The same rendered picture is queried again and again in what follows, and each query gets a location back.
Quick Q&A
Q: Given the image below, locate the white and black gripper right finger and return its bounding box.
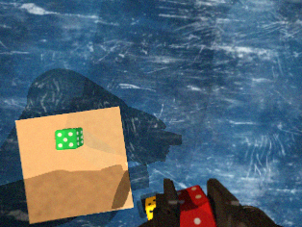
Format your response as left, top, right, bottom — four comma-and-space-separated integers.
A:
207, 179, 283, 227

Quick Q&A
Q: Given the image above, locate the yellow die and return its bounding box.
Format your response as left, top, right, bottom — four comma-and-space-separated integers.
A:
145, 196, 156, 220

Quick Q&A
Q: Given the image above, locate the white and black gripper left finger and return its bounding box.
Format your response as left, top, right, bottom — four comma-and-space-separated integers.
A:
139, 179, 180, 227

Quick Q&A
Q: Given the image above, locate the tan square mat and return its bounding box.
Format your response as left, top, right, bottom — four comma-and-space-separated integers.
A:
15, 107, 134, 223

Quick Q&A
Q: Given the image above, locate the green die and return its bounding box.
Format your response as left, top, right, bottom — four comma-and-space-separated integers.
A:
55, 128, 84, 150

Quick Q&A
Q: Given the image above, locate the red die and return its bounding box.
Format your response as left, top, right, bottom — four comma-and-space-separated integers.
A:
177, 186, 217, 227

